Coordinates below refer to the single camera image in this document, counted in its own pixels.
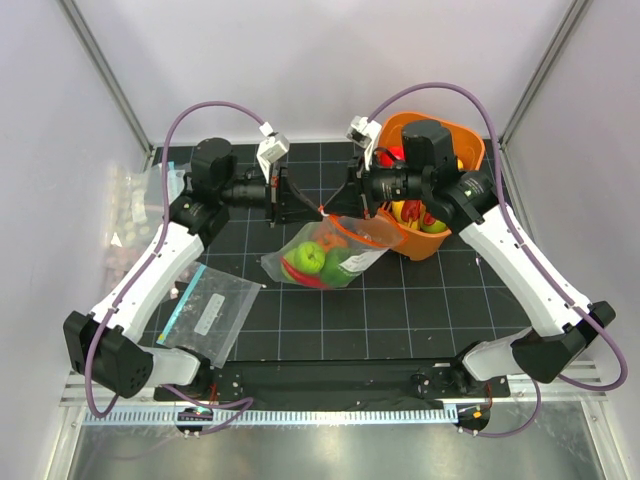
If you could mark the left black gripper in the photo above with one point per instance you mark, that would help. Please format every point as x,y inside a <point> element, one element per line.
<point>284,202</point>

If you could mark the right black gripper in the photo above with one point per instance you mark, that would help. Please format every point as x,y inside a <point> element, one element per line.
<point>355,197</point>

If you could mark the small orange pumpkin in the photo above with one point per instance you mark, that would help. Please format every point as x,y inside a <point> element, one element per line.
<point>329,241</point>

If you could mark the green apple top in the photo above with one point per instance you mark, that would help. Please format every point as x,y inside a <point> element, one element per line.
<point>309,257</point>

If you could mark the orange zipper clear bag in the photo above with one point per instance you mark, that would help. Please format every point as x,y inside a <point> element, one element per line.
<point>368,240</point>

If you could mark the red chili pepper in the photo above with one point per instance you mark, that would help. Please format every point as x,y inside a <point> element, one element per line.
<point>298,277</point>

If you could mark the green bell pepper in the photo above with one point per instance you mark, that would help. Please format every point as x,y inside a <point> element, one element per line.
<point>333,274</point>

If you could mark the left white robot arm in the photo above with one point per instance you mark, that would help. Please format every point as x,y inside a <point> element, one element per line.
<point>103,344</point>

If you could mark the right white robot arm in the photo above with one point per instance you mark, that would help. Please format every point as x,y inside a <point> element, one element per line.
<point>563,321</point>

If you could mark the clear bag white label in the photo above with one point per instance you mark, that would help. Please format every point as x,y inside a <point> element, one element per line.
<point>210,314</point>

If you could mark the red toy lobster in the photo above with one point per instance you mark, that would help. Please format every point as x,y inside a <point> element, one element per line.
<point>412,213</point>

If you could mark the green pear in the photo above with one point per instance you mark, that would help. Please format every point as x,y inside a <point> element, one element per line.
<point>429,224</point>

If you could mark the black grid mat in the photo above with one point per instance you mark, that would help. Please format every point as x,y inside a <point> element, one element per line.
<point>398,308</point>

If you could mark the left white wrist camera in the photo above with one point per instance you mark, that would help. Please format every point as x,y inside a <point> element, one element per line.
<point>271,149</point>

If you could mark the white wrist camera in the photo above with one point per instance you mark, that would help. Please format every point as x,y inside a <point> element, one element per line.
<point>271,149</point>
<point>364,133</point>

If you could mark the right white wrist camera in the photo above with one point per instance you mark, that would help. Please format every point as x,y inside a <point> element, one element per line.
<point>364,133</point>

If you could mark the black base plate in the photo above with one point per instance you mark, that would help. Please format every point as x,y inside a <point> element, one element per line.
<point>329,384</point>

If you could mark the slotted cable duct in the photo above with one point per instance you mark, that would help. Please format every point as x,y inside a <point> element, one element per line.
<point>181,415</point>

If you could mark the right aluminium frame post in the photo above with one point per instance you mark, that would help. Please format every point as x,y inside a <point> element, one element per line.
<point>570,21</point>

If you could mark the aluminium frame post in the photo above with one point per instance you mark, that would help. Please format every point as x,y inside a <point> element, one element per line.
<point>88,41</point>
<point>570,21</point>

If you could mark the aluminium front rail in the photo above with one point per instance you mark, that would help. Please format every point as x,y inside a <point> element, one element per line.
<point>582,371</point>

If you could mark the left aluminium frame post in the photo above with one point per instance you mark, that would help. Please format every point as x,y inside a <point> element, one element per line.
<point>88,41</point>

